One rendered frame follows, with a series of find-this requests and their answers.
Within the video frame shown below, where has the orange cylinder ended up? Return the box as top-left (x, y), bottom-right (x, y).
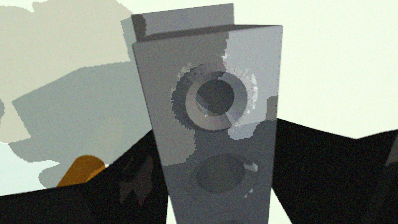
top-left (56, 155), bottom-right (106, 187)

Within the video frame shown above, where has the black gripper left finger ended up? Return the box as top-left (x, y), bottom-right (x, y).
top-left (0, 129), bottom-right (169, 224)

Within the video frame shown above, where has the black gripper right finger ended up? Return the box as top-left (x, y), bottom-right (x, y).
top-left (271, 118), bottom-right (398, 224)

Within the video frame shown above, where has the grey plate with holes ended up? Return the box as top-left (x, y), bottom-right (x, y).
top-left (132, 24), bottom-right (283, 224)

